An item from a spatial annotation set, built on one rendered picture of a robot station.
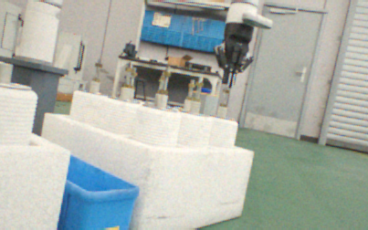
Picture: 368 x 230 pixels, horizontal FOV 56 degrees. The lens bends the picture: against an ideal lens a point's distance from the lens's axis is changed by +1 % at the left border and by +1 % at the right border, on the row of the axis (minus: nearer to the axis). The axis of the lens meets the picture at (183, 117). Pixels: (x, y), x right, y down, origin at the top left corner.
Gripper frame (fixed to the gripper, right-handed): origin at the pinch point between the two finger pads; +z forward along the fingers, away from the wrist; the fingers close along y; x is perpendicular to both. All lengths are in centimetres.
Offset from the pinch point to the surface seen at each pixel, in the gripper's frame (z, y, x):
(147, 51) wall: -64, -215, -483
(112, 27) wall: -95, -164, -534
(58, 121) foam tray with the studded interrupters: 18.1, 37.0, -14.5
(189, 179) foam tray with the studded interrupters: 23.3, 16.0, 12.7
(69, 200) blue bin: 26, 42, 18
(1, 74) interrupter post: 9, 54, 17
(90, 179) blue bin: 25.8, 34.6, 6.2
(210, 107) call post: 8.0, -11.7, -20.1
